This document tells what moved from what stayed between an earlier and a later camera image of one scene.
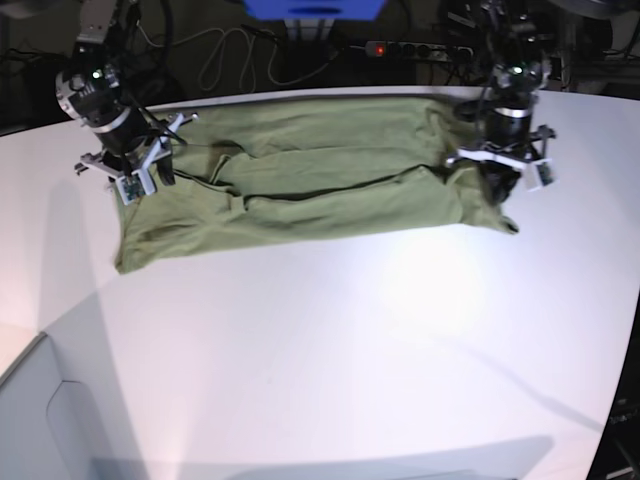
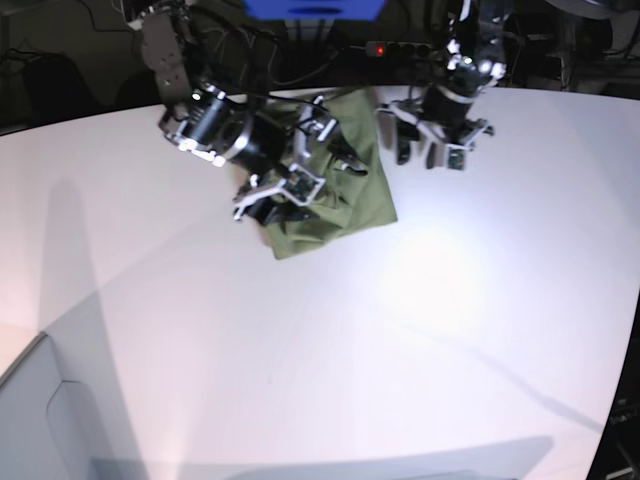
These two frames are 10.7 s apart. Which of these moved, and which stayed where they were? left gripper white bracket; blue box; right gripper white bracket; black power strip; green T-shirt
Moved: green T-shirt; left gripper white bracket; right gripper white bracket
Stayed: black power strip; blue box
